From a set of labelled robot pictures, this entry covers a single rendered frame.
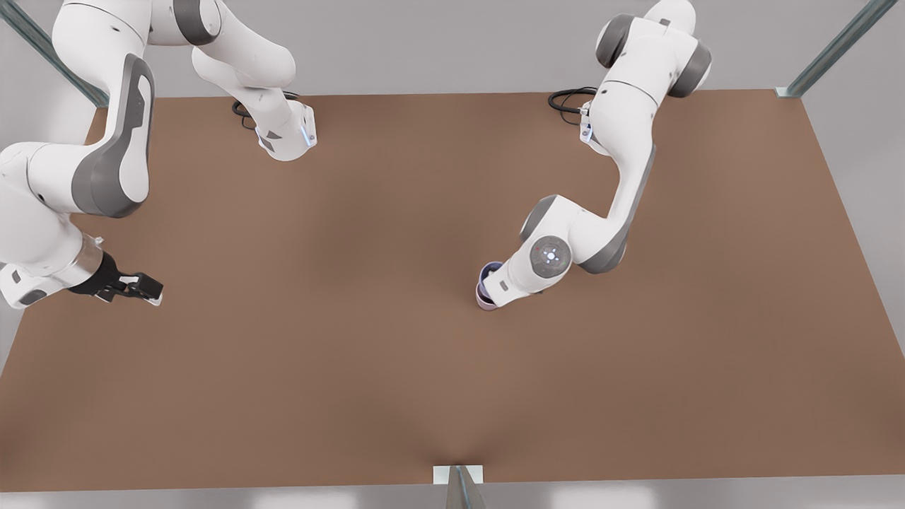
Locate purple cup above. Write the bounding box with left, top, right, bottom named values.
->
left=477, top=261, right=505, bottom=298

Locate black cable loop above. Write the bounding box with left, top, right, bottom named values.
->
left=547, top=86, right=599, bottom=127
left=231, top=90, right=301, bottom=131

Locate silver frame post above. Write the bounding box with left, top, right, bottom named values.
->
left=0, top=0, right=110, bottom=108
left=775, top=0, right=899, bottom=98
left=433, top=464, right=486, bottom=509

